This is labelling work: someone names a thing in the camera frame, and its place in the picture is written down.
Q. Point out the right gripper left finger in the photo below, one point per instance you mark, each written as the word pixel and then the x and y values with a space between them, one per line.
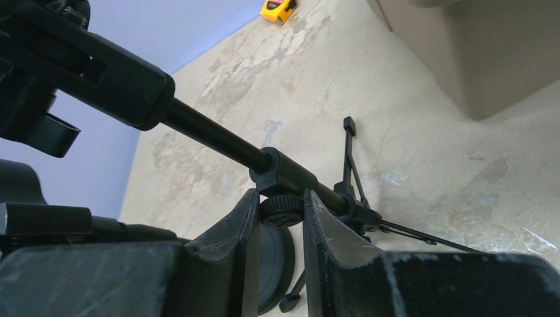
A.
pixel 215 274

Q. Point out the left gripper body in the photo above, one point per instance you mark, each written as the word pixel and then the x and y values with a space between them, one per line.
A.
pixel 28 220

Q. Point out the yellow tape measure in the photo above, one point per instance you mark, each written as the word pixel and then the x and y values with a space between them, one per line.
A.
pixel 278 10

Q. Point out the black tripod shock mount stand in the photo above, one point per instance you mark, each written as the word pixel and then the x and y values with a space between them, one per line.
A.
pixel 48 47

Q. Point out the tan plastic tool case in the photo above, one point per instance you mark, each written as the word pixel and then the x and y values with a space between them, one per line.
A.
pixel 484 55

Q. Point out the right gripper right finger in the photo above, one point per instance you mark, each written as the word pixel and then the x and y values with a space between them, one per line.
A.
pixel 348 276

